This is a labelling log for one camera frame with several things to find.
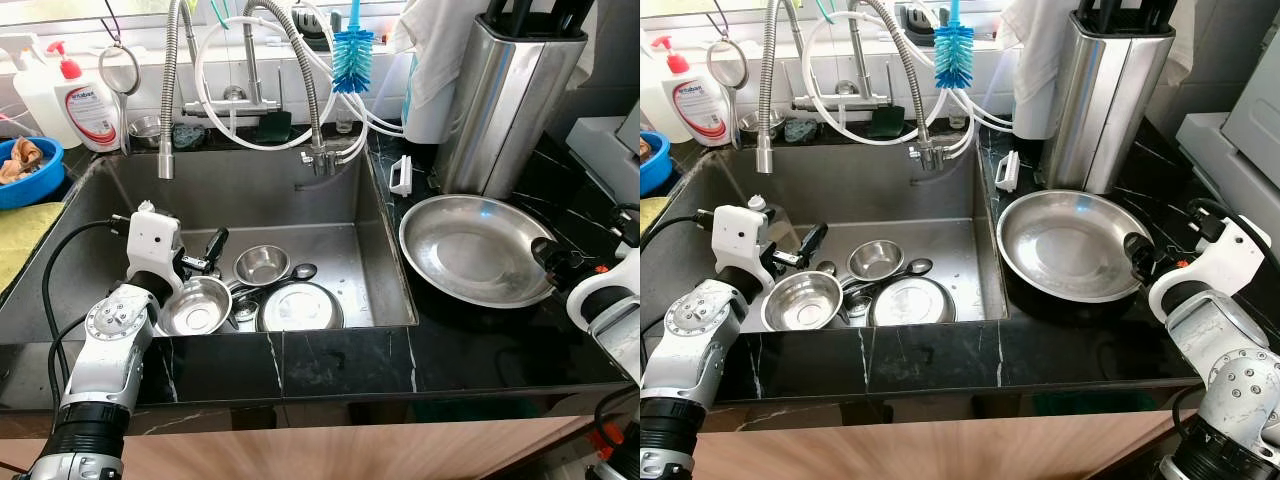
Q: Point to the wooden sink cabinet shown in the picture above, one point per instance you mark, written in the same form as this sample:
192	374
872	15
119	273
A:
940	445
300	450

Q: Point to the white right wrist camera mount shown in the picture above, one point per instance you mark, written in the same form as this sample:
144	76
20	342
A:
600	285
1240	255

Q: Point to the steel mesh strainer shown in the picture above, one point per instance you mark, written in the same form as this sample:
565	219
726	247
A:
120	68
728	63

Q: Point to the large steel plate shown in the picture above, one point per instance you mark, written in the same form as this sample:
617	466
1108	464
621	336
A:
1065	245
470	250

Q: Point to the dark green sponge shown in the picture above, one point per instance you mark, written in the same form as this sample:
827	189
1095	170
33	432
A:
885	122
271	127

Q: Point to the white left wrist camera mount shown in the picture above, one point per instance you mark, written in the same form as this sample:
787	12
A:
153	240
740	232

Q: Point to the grey scouring pad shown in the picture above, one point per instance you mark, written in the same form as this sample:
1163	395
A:
800	130
188	135

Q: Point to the small white plastic clip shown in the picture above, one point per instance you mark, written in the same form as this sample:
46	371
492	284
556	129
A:
400	176
1007	171

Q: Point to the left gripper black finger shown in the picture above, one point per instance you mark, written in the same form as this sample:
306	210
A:
216	245
814	240

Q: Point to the small steel plate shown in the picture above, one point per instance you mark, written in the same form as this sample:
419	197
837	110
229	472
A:
300	308
912	302

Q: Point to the brown food scraps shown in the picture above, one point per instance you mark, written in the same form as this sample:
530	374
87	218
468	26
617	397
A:
20	160

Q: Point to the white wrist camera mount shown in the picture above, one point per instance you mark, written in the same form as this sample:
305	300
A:
740	232
600	285
1240	255
153	240

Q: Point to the white countertop dishwasher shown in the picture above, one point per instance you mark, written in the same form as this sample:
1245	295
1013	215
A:
1240	140
600	160

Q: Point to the small steel bowl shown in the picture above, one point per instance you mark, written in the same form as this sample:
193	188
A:
263	265
147	132
757	125
876	260

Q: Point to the white soap pump bottle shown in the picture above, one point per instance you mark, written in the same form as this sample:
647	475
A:
92	115
700	110

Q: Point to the stainless steel sink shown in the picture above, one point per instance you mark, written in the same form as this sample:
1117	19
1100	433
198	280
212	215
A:
300	200
900	195

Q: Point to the yellow cloth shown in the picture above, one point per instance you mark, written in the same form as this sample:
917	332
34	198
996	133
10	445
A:
652	212
25	245

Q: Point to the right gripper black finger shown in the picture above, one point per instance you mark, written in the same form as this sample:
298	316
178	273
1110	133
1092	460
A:
546	256
1140	252

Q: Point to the blue bottle brush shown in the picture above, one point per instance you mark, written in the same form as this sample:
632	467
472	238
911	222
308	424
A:
954	55
353	60

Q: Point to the large steel bowl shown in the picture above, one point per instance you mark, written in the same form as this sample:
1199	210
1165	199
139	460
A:
803	302
198	308

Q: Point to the white hanging cloth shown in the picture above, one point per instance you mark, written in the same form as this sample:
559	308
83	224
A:
1040	70
435	75

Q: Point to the blue plastic bowl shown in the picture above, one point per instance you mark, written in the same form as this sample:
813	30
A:
30	192
655	175

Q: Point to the steel knife block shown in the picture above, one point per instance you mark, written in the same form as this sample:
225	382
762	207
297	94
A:
1105	105
500	110

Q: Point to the chrome mixer tap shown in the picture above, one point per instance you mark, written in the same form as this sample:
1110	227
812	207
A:
855	99
250	104

